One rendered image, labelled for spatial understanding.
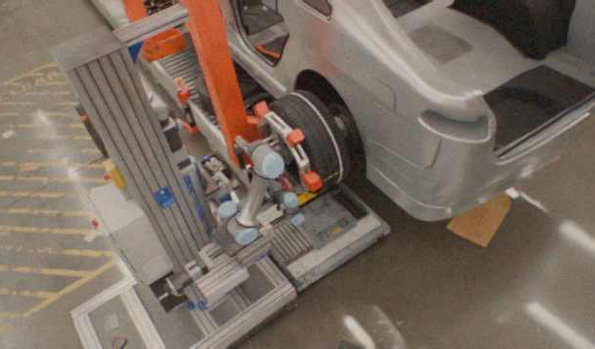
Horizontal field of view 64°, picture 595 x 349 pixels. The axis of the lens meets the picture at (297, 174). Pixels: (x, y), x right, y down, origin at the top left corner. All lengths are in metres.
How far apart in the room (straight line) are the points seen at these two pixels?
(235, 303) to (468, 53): 2.32
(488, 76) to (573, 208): 1.21
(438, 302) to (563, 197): 1.36
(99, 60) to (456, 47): 2.44
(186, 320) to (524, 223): 2.48
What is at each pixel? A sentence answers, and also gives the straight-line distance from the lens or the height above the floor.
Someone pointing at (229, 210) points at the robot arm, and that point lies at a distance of 2.56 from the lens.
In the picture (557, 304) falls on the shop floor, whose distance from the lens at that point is 3.55.
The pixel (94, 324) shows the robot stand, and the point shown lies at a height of 0.21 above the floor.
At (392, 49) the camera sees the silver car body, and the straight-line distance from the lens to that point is 2.35.
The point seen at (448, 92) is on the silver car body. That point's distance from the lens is 2.19.
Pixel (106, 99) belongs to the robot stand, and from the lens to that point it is 2.13.
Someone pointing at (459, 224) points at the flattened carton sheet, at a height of 0.01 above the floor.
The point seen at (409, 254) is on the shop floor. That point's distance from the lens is 3.56.
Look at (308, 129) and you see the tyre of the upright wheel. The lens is 2.81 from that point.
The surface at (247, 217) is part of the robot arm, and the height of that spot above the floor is 1.09.
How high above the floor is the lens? 2.93
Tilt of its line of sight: 45 degrees down
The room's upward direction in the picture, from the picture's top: 10 degrees counter-clockwise
